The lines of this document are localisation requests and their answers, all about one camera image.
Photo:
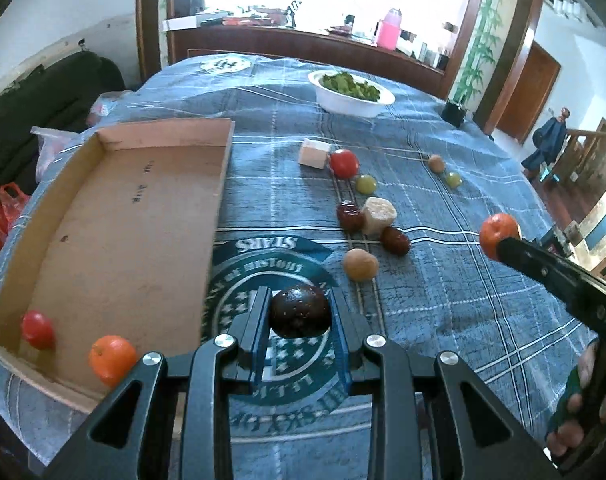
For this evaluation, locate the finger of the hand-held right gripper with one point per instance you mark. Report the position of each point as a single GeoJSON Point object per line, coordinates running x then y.
{"type": "Point", "coordinates": [538, 262]}

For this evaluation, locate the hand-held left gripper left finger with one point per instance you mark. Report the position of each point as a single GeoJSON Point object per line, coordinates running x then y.
{"type": "Point", "coordinates": [260, 335]}

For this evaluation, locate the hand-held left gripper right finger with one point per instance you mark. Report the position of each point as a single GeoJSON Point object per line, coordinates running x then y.
{"type": "Point", "coordinates": [344, 340]}

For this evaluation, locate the dark round passion fruit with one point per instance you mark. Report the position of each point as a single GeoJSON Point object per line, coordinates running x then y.
{"type": "Point", "coordinates": [300, 311]}

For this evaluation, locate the orange tangerine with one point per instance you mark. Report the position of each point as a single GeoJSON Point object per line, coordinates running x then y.
{"type": "Point", "coordinates": [113, 365]}
{"type": "Point", "coordinates": [495, 232]}

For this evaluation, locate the beige hexagonal block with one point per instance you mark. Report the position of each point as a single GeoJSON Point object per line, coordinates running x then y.
{"type": "Point", "coordinates": [379, 216]}

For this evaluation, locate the shallow cardboard box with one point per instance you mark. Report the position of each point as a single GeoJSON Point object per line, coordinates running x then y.
{"type": "Point", "coordinates": [128, 240]}

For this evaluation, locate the person's right hand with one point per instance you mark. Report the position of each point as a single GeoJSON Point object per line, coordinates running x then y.
{"type": "Point", "coordinates": [585, 367]}

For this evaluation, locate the blue plaid tablecloth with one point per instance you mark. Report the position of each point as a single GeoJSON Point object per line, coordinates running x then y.
{"type": "Point", "coordinates": [433, 310]}

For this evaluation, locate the red date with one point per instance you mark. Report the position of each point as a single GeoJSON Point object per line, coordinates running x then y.
{"type": "Point", "coordinates": [395, 240]}
{"type": "Point", "coordinates": [350, 215]}

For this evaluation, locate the green grape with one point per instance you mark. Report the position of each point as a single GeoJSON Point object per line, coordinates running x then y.
{"type": "Point", "coordinates": [366, 184]}
{"type": "Point", "coordinates": [453, 179]}

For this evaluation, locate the wooden stair railing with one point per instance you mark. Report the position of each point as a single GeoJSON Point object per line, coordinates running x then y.
{"type": "Point", "coordinates": [585, 152]}

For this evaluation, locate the small brown round fruit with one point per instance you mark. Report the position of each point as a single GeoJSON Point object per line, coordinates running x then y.
{"type": "Point", "coordinates": [436, 162]}

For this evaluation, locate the wooden door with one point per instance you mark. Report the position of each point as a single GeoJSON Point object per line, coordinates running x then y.
{"type": "Point", "coordinates": [528, 92]}

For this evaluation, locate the small black pot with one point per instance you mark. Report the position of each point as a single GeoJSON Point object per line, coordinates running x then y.
{"type": "Point", "coordinates": [454, 112]}

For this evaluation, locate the red tomato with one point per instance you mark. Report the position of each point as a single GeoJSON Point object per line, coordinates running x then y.
{"type": "Point", "coordinates": [38, 330]}
{"type": "Point", "coordinates": [344, 163]}

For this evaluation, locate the white and pink cube block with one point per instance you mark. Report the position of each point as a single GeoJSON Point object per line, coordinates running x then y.
{"type": "Point", "coordinates": [314, 154]}

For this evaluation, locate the white bowl of green vegetables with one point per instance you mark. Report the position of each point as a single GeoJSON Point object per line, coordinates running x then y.
{"type": "Point", "coordinates": [350, 92]}

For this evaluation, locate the pink bottle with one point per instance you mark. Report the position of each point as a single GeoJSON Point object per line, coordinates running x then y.
{"type": "Point", "coordinates": [389, 32]}

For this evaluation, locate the clear bag with red contents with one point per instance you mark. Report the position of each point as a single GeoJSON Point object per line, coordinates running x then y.
{"type": "Point", "coordinates": [105, 107]}

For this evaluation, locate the wooden window counter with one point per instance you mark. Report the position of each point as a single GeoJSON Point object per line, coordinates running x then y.
{"type": "Point", "coordinates": [303, 47]}

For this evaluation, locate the black sofa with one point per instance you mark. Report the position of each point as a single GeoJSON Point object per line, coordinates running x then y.
{"type": "Point", "coordinates": [43, 105]}

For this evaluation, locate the white flat box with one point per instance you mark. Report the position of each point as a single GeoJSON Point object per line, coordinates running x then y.
{"type": "Point", "coordinates": [182, 23]}

